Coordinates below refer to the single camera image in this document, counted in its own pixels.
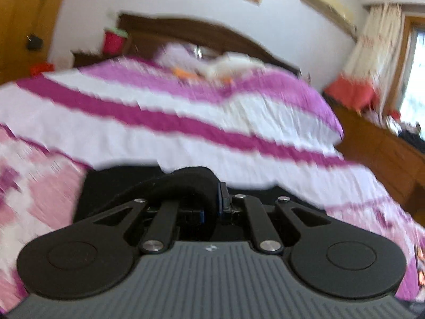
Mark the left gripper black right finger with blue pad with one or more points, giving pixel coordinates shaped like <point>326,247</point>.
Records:
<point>337,260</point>

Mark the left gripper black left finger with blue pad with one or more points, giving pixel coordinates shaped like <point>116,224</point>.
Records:
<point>95,254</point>

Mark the black knit cardigan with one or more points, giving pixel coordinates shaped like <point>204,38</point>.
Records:
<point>195,189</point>

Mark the wooden side cabinet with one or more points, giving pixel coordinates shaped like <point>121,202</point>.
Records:
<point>395,163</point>

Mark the pink purple floral bedspread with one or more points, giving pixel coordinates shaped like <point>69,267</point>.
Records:
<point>56,126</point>

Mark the folded purple white quilt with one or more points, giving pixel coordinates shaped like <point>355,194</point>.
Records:
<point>311,115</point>

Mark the white and coral curtain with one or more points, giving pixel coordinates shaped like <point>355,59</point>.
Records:
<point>365,79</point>

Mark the red cloth on floor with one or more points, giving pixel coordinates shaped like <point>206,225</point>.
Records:
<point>37,69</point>

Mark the dark wooden nightstand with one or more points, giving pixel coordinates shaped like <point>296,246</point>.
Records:
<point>82,59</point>

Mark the orange plush toy part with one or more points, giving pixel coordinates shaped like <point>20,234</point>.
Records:
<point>181,73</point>

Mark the red plastic bucket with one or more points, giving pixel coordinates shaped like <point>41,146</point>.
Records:
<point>114,41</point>

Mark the lilac ruffled pillow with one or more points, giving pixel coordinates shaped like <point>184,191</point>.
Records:
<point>178,55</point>

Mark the small black bag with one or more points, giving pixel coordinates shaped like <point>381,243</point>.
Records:
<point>34,43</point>

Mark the white plush toy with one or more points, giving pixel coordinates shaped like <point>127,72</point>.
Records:
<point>229,65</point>

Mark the dark wooden headboard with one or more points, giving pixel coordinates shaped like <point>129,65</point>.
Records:
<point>148,34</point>

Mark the wooden wardrobe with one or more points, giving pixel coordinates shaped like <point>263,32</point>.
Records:
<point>19,19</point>

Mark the white air conditioner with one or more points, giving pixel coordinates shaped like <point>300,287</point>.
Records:
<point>337,13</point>

